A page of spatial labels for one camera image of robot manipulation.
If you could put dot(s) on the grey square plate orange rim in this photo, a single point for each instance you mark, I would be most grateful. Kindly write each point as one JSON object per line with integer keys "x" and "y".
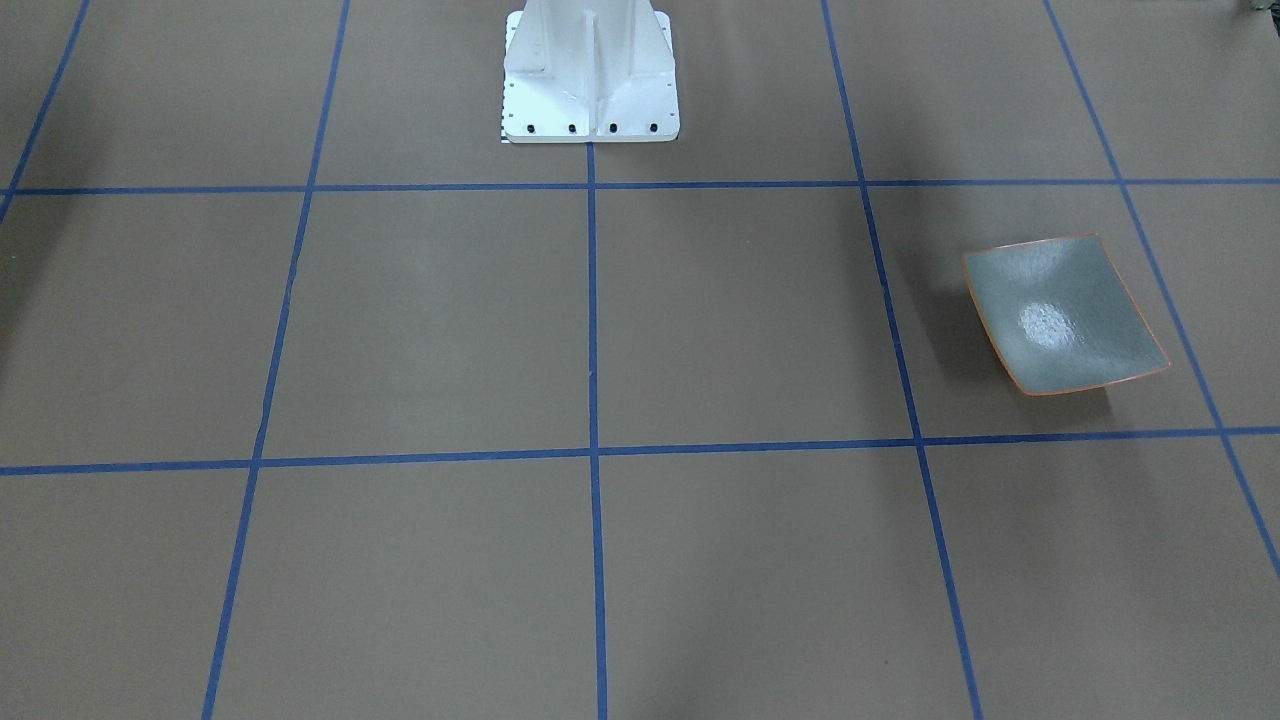
{"x": 1060, "y": 317}

